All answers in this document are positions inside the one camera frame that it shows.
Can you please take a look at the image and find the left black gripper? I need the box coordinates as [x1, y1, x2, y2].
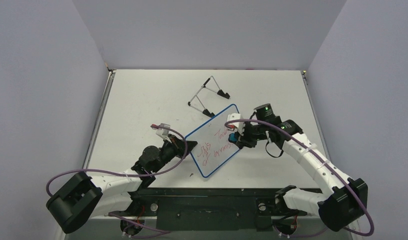
[152, 134, 197, 174]

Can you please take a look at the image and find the blue whiteboard eraser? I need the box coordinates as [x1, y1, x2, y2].
[228, 132, 240, 144]

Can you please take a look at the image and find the blue framed whiteboard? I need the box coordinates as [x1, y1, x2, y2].
[185, 104, 239, 178]

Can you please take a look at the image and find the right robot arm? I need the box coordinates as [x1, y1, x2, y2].
[225, 103, 368, 232]

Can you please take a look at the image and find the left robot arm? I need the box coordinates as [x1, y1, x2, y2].
[46, 134, 198, 234]

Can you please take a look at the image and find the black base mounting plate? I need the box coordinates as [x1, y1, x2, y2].
[116, 188, 306, 232]

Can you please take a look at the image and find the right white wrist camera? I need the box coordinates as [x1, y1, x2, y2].
[226, 113, 244, 131]

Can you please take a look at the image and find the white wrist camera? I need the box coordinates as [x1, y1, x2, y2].
[226, 113, 244, 131]
[151, 123, 170, 141]

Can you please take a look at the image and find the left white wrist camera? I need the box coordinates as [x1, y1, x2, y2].
[151, 123, 170, 141]

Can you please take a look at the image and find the wire easel stand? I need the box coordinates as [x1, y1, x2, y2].
[187, 75, 231, 118]

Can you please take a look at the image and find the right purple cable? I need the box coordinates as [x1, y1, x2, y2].
[224, 119, 375, 239]

